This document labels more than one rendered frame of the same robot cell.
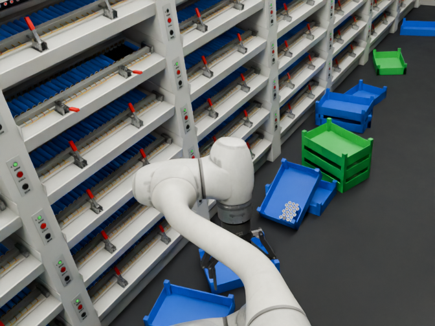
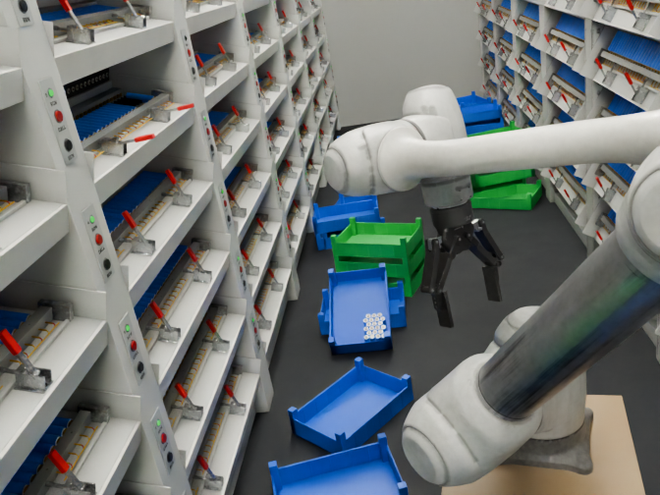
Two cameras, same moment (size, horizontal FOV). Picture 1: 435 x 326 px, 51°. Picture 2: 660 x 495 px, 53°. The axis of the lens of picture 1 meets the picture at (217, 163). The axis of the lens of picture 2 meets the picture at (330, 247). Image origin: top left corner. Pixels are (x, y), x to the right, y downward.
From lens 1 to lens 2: 0.83 m
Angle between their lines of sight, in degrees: 30
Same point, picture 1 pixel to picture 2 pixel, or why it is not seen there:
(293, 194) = (361, 310)
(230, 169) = (449, 115)
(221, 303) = (365, 460)
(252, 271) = (626, 121)
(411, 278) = not seen: hidden behind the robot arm
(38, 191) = (119, 279)
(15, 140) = (85, 177)
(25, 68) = (79, 60)
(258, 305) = not seen: outside the picture
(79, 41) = (121, 43)
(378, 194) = (452, 283)
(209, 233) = (520, 133)
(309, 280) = not seen: hidden behind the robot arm
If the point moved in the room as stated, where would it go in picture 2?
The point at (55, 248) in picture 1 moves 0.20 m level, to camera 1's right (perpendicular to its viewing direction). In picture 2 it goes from (149, 395) to (248, 347)
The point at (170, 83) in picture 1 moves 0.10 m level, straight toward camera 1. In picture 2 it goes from (203, 146) to (224, 150)
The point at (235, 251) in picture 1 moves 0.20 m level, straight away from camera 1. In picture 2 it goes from (576, 126) to (470, 114)
